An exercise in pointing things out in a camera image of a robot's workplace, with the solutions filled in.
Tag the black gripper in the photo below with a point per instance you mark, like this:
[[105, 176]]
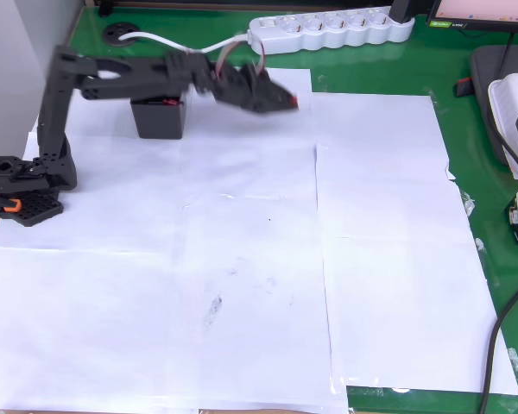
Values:
[[268, 96]]

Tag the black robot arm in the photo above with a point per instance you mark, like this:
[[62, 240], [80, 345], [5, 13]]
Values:
[[52, 121]]

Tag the black open box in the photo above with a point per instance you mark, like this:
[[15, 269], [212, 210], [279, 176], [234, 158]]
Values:
[[159, 121]]

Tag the white power strip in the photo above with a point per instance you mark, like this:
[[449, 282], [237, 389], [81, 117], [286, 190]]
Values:
[[332, 30]]

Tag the white paper sheet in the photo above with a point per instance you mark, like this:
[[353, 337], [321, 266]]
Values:
[[406, 310], [380, 164], [198, 172], [134, 328]]

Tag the black plug adapter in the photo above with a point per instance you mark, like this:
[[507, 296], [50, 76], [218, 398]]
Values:
[[402, 9]]

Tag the red black usb stick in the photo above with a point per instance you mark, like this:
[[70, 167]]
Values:
[[464, 87]]

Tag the grey pad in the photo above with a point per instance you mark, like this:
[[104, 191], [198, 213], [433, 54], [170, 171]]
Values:
[[483, 86]]

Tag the black computer monitor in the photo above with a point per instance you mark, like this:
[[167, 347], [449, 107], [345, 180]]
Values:
[[483, 15]]

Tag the white plastic container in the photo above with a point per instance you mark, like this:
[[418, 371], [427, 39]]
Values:
[[505, 116]]

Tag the orange black clamp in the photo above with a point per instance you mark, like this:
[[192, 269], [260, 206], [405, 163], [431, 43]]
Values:
[[4, 202]]

